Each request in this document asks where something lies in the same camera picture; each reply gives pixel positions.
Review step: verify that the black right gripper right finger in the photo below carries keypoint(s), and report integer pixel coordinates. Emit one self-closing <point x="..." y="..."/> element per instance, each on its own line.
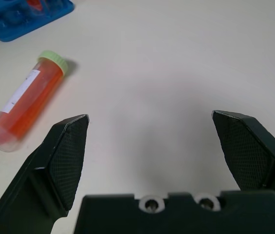
<point x="251" y="156"/>

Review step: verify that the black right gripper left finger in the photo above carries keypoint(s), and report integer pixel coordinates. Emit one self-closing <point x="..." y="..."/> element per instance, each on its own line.
<point x="54" y="165"/>

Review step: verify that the orange tube with green cap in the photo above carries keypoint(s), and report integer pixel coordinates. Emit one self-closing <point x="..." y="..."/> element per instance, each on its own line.
<point x="27" y="101"/>

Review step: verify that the blue tube rack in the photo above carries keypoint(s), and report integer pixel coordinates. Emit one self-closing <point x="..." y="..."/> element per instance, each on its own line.
<point x="23" y="17"/>

